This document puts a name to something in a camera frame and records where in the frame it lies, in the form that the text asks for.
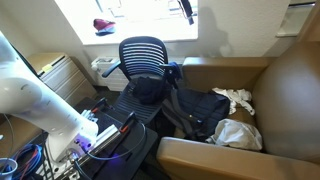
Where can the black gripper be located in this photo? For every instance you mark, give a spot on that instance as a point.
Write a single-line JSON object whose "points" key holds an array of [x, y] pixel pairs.
{"points": [[186, 7]]}

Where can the navy blue jacket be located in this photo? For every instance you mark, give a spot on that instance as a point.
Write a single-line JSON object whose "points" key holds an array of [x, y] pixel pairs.
{"points": [[146, 90]]}

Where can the dark navy jacket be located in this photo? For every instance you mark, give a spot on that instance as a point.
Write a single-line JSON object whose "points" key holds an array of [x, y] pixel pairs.
{"points": [[200, 110]]}

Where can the grey shirt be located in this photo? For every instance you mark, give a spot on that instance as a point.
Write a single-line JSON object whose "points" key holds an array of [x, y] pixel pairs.
{"points": [[235, 133]]}

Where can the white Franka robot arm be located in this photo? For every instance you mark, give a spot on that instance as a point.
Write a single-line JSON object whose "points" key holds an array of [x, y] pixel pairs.
{"points": [[33, 96]]}

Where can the black slatted office chair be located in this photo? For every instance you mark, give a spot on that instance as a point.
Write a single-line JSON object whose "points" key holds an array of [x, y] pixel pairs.
{"points": [[140, 110]]}

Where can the bright glass window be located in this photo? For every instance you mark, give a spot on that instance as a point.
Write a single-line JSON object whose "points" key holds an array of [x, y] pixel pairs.
{"points": [[150, 23]]}

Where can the maroon and blue cap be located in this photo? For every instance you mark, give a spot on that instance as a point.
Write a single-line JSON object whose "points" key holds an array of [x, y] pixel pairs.
{"points": [[103, 25]]}

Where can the white crumpled cloth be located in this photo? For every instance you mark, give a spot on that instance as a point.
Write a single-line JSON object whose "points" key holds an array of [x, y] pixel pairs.
{"points": [[236, 96]]}

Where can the black clamp orange trigger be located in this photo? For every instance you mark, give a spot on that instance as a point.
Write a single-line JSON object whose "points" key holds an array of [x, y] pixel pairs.
{"points": [[99, 106], [128, 121]]}

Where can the brown leather armchair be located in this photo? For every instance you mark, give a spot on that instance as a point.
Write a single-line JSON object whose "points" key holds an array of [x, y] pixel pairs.
{"points": [[286, 100]]}

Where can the black robot table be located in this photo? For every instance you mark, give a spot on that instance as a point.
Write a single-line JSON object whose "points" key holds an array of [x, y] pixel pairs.
{"points": [[133, 146]]}

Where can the wooden drawer cabinet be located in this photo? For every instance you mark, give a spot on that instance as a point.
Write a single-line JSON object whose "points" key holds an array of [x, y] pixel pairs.
{"points": [[63, 80]]}

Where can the yellow-green sticky note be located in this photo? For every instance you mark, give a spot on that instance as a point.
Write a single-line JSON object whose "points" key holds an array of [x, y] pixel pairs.
{"points": [[47, 67]]}

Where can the white cup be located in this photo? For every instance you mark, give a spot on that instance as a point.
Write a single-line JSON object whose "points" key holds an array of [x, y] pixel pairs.
{"points": [[10, 173]]}

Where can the white wall heater unit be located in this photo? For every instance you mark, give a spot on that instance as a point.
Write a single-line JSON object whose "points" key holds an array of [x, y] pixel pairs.
{"points": [[115, 84]]}

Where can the aluminium rail mount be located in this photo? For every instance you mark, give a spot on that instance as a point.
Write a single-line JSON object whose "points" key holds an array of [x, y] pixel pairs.
{"points": [[106, 135]]}

